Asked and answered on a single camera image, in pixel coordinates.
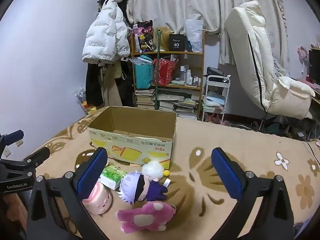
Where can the wooden shelf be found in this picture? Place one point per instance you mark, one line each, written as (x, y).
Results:
(190, 87)

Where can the cream recliner chair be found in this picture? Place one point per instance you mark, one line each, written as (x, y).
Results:
(252, 42)

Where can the clear plastic bag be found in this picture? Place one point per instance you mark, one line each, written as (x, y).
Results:
(194, 35)

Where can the green tissue packet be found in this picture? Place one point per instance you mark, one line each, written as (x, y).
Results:
(113, 176)

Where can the white-haired plush doll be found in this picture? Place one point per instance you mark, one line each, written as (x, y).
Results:
(140, 186)

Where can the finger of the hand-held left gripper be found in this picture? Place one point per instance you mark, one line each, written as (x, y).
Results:
(13, 136)
(37, 158)

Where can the blond wig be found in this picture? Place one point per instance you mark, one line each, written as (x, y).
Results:
(165, 38)

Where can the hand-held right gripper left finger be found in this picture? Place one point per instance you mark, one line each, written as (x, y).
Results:
(92, 173)

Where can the black box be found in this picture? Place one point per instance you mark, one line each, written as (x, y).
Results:
(178, 42)

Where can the dark hanging clothes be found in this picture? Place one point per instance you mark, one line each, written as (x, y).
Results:
(93, 85)

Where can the green pole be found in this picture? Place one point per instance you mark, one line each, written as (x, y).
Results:
(157, 80)

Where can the beige flower printed blanket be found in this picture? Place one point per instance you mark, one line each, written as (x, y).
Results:
(262, 175)

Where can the small clear trinket bag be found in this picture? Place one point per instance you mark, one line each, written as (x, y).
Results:
(83, 97)

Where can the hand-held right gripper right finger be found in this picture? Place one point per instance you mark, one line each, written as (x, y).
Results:
(226, 176)

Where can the beige hanging pants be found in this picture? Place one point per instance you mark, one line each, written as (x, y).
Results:
(110, 87)

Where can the red gift bag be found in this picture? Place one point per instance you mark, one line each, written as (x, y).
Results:
(165, 71)

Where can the light blue folded cloth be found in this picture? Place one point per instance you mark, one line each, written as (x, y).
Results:
(213, 100)

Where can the group of white cosmetic bottles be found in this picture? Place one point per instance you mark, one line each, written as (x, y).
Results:
(188, 76)

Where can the white puffer jacket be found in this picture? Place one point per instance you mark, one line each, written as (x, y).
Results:
(105, 35)

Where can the black pink printed tote bag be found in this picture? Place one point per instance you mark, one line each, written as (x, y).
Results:
(143, 37)

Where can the pink bear plush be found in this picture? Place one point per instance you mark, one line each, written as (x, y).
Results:
(145, 217)

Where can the stack of books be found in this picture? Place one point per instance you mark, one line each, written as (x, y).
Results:
(172, 103)

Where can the white fluffy pompom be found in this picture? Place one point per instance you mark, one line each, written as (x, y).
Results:
(153, 170)

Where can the printed cardboard box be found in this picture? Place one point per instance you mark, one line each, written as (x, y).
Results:
(140, 145)

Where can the teal bag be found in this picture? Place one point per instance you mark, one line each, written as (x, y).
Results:
(143, 73)

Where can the pale patterned curtain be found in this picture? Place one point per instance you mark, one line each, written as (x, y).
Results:
(175, 2)

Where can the pink cylinder pig plush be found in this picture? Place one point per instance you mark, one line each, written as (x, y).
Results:
(100, 201)

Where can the black monitor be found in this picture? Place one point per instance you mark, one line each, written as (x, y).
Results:
(315, 65)

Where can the white trolley cart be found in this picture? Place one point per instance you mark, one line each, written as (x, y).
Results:
(215, 87)

